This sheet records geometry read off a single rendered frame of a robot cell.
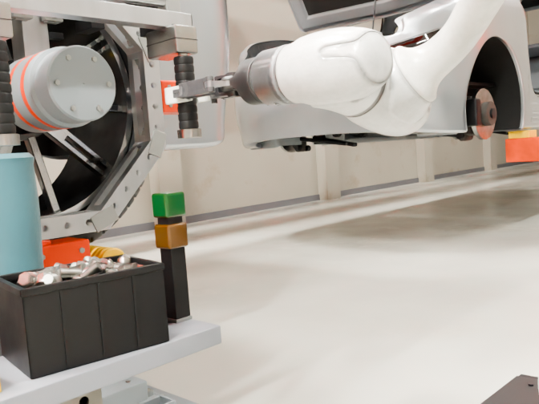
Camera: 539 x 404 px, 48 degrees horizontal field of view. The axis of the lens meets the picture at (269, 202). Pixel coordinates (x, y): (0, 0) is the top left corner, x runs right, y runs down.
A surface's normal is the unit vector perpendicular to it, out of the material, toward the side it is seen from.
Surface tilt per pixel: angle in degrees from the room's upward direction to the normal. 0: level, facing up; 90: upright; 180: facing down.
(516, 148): 90
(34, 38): 90
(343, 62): 98
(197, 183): 90
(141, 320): 90
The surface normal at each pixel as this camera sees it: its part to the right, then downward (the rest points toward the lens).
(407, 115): 0.34, 0.78
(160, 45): -0.69, 0.11
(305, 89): -0.49, 0.73
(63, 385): 0.73, 0.00
